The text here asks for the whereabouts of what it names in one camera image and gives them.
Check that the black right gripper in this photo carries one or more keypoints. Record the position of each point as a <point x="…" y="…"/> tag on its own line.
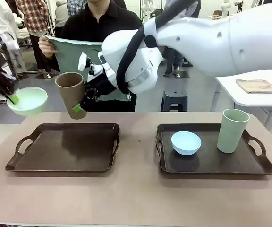
<point x="100" y="87"/>

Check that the brown tall cup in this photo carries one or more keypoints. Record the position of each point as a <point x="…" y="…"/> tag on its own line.
<point x="70" y="94"/>

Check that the pale green bowl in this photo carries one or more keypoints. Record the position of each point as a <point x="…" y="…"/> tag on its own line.
<point x="32" y="101"/>

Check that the green cloth mat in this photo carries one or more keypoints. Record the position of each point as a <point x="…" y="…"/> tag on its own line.
<point x="72" y="56"/>

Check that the light blue bowl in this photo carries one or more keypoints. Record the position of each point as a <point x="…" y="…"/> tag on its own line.
<point x="185" y="146"/>

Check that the pale green tall cup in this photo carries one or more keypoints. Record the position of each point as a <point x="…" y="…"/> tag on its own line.
<point x="230" y="134"/>

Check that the beige brown cloth mat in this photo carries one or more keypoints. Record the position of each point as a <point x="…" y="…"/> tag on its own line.
<point x="256" y="86"/>

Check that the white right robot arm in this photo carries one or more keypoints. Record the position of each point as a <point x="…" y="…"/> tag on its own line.
<point x="197" y="47"/>

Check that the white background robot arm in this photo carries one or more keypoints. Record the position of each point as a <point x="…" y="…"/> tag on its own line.
<point x="225" y="7"/>
<point x="146" y="9"/>

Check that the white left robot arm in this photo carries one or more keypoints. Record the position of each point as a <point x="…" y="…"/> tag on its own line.
<point x="8" y="42"/>

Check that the person's right hand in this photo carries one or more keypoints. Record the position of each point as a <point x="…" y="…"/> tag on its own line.
<point x="47" y="47"/>

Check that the person in black shirt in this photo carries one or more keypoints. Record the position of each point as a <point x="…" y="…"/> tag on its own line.
<point x="98" y="26"/>

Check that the bystander in red plaid shirt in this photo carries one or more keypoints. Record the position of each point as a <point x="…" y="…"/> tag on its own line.
<point x="34" y="16"/>

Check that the gray plastic stool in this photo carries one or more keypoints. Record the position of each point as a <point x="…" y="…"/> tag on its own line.
<point x="173" y="99"/>

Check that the bystander in dark trousers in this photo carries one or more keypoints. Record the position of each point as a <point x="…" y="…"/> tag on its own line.
<point x="169" y="63"/>

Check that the bystander in blue plaid shirt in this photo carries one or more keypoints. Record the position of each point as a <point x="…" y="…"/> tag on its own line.
<point x="75" y="7"/>

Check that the white side table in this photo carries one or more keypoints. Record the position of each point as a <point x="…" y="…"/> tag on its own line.
<point x="256" y="99"/>

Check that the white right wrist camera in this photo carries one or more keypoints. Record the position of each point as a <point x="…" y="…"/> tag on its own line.
<point x="82" y="61"/>

